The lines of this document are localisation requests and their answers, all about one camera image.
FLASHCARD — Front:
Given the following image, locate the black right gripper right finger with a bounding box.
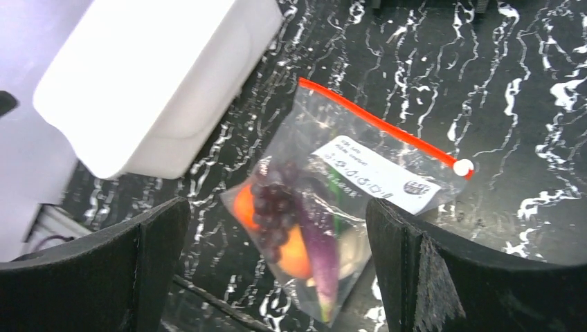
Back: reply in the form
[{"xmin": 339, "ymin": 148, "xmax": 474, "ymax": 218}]
[{"xmin": 365, "ymin": 199, "xmax": 586, "ymax": 331}]

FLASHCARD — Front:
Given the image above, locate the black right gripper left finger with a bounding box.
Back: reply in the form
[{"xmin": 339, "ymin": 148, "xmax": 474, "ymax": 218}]
[{"xmin": 1, "ymin": 197, "xmax": 191, "ymax": 331}]

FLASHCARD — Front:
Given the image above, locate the white toy mushroom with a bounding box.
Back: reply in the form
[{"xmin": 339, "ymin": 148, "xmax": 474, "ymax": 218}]
[{"xmin": 338, "ymin": 228, "xmax": 372, "ymax": 280}]

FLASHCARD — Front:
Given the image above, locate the purple toy eggplant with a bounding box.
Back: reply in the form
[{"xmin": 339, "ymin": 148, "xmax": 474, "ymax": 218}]
[{"xmin": 293, "ymin": 178, "xmax": 339, "ymax": 323}]

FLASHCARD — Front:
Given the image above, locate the orange toy fruit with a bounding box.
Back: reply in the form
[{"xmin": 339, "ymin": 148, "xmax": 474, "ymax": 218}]
[{"xmin": 278, "ymin": 225, "xmax": 312, "ymax": 279}]

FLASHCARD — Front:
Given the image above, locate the orange toy tangerine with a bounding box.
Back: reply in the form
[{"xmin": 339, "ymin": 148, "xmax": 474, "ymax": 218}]
[{"xmin": 233, "ymin": 184, "xmax": 260, "ymax": 231}]

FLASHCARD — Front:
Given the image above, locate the clear zip top bag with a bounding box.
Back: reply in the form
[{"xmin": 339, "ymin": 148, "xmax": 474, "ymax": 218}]
[{"xmin": 221, "ymin": 78, "xmax": 474, "ymax": 325}]

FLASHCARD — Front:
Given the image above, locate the dark red grape bunch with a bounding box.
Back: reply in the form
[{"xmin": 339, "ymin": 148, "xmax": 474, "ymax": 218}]
[{"xmin": 251, "ymin": 160, "xmax": 299, "ymax": 263}]

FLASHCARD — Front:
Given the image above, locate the white plastic bin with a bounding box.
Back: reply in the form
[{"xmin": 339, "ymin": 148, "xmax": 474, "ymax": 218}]
[{"xmin": 33, "ymin": 1, "xmax": 283, "ymax": 179}]

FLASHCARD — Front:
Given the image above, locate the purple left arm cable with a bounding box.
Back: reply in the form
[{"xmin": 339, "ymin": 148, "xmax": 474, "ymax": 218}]
[{"xmin": 27, "ymin": 234, "xmax": 77, "ymax": 253}]

